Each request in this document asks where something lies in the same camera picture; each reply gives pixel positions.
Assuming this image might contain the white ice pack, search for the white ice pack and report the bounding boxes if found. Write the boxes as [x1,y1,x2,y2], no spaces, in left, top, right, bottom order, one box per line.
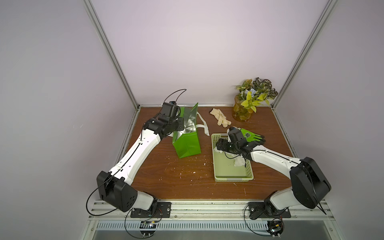
[213,147,223,153]
[234,156,246,167]

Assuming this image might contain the green insulated delivery bag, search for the green insulated delivery bag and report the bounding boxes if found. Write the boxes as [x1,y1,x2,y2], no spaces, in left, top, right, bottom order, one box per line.
[172,103,210,159]

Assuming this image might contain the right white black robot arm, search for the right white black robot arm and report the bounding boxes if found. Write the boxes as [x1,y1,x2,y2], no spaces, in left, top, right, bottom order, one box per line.
[215,139,332,215]

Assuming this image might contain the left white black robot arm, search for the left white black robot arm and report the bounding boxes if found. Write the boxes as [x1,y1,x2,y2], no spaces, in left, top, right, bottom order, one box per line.
[97,114,184,215]

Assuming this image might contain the green black work glove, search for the green black work glove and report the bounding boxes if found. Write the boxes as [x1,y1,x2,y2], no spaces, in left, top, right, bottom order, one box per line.
[241,129,266,145]

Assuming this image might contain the light green plastic basket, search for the light green plastic basket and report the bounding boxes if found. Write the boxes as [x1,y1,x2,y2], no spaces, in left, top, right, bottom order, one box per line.
[211,134,254,183]

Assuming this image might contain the beige rubber glove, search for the beige rubber glove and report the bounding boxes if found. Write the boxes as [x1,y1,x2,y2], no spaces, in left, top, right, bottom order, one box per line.
[210,108,232,128]

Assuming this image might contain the potted artificial plant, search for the potted artificial plant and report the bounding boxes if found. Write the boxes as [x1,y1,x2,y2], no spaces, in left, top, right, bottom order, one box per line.
[233,78,278,122]

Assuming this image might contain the right controller board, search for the right controller board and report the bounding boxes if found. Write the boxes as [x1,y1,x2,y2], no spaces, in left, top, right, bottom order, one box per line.
[267,218,285,238]

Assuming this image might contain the controller board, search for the controller board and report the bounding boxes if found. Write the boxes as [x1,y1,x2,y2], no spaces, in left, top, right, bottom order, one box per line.
[139,221,158,239]
[267,218,285,238]

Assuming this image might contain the left controller board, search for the left controller board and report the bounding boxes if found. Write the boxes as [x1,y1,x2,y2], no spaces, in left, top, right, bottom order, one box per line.
[139,221,158,239]

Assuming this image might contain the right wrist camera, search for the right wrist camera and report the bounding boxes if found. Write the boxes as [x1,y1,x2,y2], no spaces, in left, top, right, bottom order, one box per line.
[227,127,245,143]

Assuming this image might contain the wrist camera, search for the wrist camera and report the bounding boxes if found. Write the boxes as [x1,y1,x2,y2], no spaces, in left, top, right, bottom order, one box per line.
[161,101,180,119]
[227,127,245,143]

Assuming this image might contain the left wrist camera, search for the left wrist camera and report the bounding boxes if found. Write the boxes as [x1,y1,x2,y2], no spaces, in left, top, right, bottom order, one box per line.
[161,101,180,119]

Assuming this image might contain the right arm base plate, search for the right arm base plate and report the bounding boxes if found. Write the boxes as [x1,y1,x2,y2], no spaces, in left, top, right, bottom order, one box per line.
[246,202,292,220]

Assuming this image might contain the aluminium front rail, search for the aluminium front rail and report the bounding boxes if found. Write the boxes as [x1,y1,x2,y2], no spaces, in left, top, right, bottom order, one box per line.
[87,200,335,221]

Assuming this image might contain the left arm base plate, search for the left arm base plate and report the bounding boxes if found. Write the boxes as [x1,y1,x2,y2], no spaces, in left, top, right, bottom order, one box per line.
[130,202,172,219]

